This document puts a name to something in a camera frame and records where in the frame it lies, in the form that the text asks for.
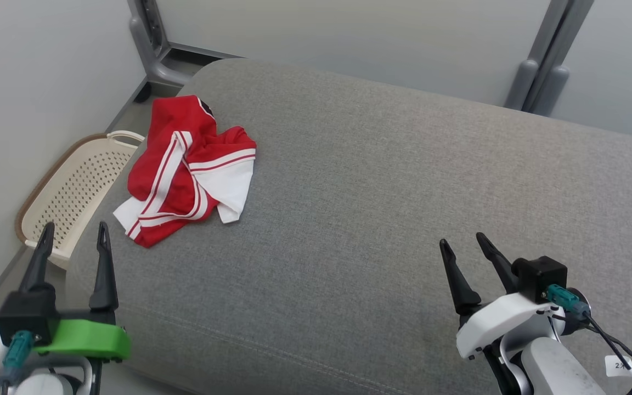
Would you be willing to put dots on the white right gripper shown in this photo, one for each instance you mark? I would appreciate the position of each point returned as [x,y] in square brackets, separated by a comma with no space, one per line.
[500,323]

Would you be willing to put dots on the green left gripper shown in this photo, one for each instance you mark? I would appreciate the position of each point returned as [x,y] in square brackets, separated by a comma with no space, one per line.
[91,340]

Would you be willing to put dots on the red shirt white sleeves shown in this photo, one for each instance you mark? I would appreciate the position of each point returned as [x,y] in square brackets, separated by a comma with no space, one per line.
[173,186]

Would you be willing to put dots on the cream perforated laundry basket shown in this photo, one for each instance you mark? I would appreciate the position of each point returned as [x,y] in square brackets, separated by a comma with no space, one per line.
[74,192]

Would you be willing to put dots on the grey fabric sofa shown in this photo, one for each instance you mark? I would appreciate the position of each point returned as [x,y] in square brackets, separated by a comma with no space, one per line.
[376,192]

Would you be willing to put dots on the black caster wheel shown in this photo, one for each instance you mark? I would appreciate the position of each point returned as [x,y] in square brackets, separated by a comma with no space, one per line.
[142,96]

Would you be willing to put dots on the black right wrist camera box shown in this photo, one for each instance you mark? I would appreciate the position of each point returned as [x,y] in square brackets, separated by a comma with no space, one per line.
[541,277]

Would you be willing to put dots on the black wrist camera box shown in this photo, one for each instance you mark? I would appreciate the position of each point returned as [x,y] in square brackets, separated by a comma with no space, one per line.
[25,318]
[541,277]

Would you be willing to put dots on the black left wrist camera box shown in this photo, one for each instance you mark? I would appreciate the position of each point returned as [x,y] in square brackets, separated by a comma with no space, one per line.
[25,318]

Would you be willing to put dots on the grey double partition post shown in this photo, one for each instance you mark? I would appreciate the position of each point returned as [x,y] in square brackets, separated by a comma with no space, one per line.
[522,82]

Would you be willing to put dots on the grey partition post with holes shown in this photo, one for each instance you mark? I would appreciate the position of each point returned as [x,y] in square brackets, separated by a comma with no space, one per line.
[148,33]

